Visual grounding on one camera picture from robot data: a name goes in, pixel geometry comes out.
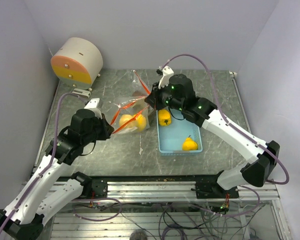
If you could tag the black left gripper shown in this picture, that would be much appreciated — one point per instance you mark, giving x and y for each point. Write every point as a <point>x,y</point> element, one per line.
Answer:
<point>106,129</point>

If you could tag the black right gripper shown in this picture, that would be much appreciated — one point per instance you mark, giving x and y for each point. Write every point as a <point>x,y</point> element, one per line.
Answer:
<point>153,99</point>

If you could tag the clear orange zip top bag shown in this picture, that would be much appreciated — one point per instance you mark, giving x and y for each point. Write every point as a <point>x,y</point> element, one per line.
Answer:
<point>139,91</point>

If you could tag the yellow bell pepper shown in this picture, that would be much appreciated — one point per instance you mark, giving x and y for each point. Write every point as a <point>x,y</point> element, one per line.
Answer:
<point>164,117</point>

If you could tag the orange fruit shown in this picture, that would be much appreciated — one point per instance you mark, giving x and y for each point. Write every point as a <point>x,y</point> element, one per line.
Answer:
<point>141,122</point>
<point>189,144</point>

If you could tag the yellow lemon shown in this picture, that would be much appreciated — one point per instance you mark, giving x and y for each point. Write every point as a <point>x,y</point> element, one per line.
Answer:
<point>124,119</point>

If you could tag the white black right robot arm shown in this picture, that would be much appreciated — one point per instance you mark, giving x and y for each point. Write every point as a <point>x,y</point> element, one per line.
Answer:
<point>260,155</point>

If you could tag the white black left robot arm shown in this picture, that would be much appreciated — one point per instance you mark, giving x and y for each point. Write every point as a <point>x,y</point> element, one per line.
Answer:
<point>25,217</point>

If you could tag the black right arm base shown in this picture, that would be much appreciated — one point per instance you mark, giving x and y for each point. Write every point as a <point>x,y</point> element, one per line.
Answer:
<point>206,187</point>

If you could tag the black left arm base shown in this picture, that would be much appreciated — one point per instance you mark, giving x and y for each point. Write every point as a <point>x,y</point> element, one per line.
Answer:
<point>93,187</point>

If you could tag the light blue plastic basket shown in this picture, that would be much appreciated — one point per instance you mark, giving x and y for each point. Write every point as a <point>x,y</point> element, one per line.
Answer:
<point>172,137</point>

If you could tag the cream cylindrical drawer box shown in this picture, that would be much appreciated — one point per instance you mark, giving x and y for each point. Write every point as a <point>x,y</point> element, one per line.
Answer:
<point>77,63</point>

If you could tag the white corner clip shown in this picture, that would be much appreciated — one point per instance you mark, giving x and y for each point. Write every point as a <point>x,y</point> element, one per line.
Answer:
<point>233,74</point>

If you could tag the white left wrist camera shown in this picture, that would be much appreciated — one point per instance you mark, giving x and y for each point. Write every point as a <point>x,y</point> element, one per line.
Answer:
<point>95,105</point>

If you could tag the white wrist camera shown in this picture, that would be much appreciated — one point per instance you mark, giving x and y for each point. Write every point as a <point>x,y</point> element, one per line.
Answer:
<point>95,105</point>
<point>165,73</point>

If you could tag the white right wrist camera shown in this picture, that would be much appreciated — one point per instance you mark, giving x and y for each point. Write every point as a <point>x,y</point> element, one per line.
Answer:
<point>165,73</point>

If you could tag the small white metal bracket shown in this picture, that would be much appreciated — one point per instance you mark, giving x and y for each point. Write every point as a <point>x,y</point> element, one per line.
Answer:
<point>82,92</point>

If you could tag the aluminium rail frame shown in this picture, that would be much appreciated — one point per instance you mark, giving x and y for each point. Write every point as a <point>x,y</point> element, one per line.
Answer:
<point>167,209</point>

